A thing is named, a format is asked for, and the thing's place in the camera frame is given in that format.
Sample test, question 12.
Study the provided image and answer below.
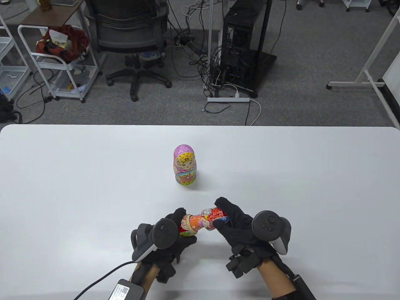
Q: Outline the white shelf cart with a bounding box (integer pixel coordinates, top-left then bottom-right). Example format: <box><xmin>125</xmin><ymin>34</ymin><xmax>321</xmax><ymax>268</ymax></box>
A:
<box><xmin>0</xmin><ymin>14</ymin><xmax>33</xmax><ymax>102</ymax></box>

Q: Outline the grey left hand controller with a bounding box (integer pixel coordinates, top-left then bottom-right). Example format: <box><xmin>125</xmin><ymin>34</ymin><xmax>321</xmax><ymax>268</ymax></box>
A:
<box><xmin>131</xmin><ymin>218</ymin><xmax>178</xmax><ymax>263</ymax></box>

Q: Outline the white stand frame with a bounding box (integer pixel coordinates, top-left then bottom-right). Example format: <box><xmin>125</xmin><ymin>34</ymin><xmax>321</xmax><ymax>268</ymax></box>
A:
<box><xmin>326</xmin><ymin>12</ymin><xmax>400</xmax><ymax>130</ymax></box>

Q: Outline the white power strip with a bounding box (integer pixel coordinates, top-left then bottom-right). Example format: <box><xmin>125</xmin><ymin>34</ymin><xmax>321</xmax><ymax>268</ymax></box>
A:
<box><xmin>207</xmin><ymin>97</ymin><xmax>250</xmax><ymax>103</ymax></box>

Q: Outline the black chair base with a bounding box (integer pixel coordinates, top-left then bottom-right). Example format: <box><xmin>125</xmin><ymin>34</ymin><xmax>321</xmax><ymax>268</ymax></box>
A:
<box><xmin>296</xmin><ymin>0</ymin><xmax>325</xmax><ymax>10</ymax></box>

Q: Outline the white pole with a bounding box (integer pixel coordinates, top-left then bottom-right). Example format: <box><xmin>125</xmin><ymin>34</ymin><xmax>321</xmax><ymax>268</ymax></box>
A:
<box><xmin>205</xmin><ymin>0</ymin><xmax>214</xmax><ymax>98</ymax></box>

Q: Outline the large pink Russian doll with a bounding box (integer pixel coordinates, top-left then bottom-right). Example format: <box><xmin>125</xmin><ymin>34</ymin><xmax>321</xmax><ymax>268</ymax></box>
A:
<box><xmin>173</xmin><ymin>144</ymin><xmax>198</xmax><ymax>186</ymax></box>

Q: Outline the white crumpled paper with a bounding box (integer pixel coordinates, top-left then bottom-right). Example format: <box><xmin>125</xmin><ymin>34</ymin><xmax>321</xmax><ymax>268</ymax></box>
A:
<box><xmin>48</xmin><ymin>29</ymin><xmax>69</xmax><ymax>44</ymax></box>

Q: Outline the black wrist strap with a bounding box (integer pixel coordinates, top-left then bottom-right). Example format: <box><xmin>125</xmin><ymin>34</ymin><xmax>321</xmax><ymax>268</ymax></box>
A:
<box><xmin>271</xmin><ymin>291</ymin><xmax>299</xmax><ymax>300</ymax></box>

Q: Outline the person's right hand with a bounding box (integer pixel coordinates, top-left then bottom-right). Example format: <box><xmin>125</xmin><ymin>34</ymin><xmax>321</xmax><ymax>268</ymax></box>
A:
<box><xmin>214</xmin><ymin>197</ymin><xmax>283</xmax><ymax>279</ymax></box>

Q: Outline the white cart base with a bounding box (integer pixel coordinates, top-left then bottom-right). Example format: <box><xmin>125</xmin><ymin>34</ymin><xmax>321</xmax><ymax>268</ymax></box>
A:
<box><xmin>341</xmin><ymin>0</ymin><xmax>372</xmax><ymax>12</ymax></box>

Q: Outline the white wire cart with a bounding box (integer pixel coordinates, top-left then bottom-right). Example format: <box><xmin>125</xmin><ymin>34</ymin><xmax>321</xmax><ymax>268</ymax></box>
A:
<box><xmin>17</xmin><ymin>24</ymin><xmax>103</xmax><ymax>103</ymax></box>

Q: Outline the grey right hand controller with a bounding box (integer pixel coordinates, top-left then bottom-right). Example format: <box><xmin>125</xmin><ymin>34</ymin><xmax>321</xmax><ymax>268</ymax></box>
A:
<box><xmin>252</xmin><ymin>211</ymin><xmax>292</xmax><ymax>255</ymax></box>

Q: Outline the white board panel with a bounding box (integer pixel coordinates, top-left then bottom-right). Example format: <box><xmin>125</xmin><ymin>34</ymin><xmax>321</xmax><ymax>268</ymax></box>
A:
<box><xmin>383</xmin><ymin>56</ymin><xmax>400</xmax><ymax>125</ymax></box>

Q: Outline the grey hand controller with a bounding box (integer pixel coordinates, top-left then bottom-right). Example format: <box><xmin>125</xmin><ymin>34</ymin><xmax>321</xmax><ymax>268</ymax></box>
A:
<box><xmin>252</xmin><ymin>211</ymin><xmax>292</xmax><ymax>255</ymax></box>
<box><xmin>131</xmin><ymin>218</ymin><xmax>178</xmax><ymax>263</ymax></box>

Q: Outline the black sensor cable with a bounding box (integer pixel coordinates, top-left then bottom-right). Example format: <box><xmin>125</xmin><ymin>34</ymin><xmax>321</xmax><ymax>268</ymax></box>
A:
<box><xmin>271</xmin><ymin>254</ymin><xmax>296</xmax><ymax>279</ymax></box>
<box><xmin>73</xmin><ymin>262</ymin><xmax>135</xmax><ymax>300</ymax></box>

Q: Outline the orange Russian doll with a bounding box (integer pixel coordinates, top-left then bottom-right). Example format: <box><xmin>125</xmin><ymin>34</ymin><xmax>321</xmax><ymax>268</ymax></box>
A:
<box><xmin>187</xmin><ymin>214</ymin><xmax>213</xmax><ymax>232</ymax></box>

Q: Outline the wooden side table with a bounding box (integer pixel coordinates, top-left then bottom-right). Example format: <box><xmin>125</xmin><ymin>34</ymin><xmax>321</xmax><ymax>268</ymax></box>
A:
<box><xmin>19</xmin><ymin>0</ymin><xmax>86</xmax><ymax>27</ymax></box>

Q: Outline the black right sensor cable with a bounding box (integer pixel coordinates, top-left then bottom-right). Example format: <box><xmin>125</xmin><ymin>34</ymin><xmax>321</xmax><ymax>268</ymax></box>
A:
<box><xmin>271</xmin><ymin>254</ymin><xmax>296</xmax><ymax>279</ymax></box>

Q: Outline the black office chair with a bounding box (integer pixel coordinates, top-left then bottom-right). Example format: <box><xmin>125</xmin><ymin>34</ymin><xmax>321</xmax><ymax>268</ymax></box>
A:
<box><xmin>85</xmin><ymin>0</ymin><xmax>173</xmax><ymax>102</ymax></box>

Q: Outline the person's left hand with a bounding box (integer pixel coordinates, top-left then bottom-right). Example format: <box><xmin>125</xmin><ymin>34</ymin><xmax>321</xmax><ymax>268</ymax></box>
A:
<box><xmin>131</xmin><ymin>207</ymin><xmax>198</xmax><ymax>283</ymax></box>

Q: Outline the black left sensor cable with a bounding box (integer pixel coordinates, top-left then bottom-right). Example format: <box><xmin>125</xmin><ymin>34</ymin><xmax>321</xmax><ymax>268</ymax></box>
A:
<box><xmin>73</xmin><ymin>262</ymin><xmax>135</xmax><ymax>300</ymax></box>

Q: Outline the red cloth bundle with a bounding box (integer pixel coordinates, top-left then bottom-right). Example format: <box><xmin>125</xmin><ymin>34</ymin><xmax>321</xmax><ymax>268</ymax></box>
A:
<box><xmin>35</xmin><ymin>24</ymin><xmax>90</xmax><ymax>62</ymax></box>

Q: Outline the black bag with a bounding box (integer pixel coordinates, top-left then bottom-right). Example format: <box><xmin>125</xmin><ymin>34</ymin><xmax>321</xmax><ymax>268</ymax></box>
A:
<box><xmin>0</xmin><ymin>94</ymin><xmax>23</xmax><ymax>124</ymax></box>

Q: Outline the white power cable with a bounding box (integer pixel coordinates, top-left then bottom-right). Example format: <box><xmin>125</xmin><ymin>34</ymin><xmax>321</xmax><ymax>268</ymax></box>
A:
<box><xmin>219</xmin><ymin>83</ymin><xmax>262</xmax><ymax>126</ymax></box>

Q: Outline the tangle of black cables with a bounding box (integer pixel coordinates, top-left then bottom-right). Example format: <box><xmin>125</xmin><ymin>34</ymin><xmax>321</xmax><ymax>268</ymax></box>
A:
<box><xmin>167</xmin><ymin>0</ymin><xmax>238</xmax><ymax>97</ymax></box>

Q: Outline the black left wrist sensor box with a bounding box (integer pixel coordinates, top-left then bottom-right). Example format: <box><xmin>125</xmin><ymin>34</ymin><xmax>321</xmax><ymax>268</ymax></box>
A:
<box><xmin>108</xmin><ymin>279</ymin><xmax>145</xmax><ymax>300</ymax></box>

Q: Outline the black wrist sensor box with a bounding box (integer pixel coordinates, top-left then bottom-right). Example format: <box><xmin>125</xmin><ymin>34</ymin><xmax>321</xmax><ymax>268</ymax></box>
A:
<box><xmin>108</xmin><ymin>279</ymin><xmax>145</xmax><ymax>300</ymax></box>
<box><xmin>292</xmin><ymin>274</ymin><xmax>317</xmax><ymax>300</ymax></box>

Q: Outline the black computer tower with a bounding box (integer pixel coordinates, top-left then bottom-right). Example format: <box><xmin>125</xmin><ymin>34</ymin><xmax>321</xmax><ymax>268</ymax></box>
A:
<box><xmin>220</xmin><ymin>0</ymin><xmax>266</xmax><ymax>74</ymax></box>
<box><xmin>209</xmin><ymin>0</ymin><xmax>278</xmax><ymax>99</ymax></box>

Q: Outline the person's right forearm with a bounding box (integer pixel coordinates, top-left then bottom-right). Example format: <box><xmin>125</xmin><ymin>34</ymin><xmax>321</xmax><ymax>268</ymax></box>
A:
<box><xmin>257</xmin><ymin>258</ymin><xmax>297</xmax><ymax>300</ymax></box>

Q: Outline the person's left forearm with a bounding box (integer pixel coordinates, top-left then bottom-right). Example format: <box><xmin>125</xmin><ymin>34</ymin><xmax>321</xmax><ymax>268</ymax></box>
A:
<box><xmin>130</xmin><ymin>262</ymin><xmax>160</xmax><ymax>294</ymax></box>

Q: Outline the black right wrist sensor box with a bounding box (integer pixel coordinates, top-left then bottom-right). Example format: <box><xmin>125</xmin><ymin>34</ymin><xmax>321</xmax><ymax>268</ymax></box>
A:
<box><xmin>292</xmin><ymin>274</ymin><xmax>317</xmax><ymax>300</ymax></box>

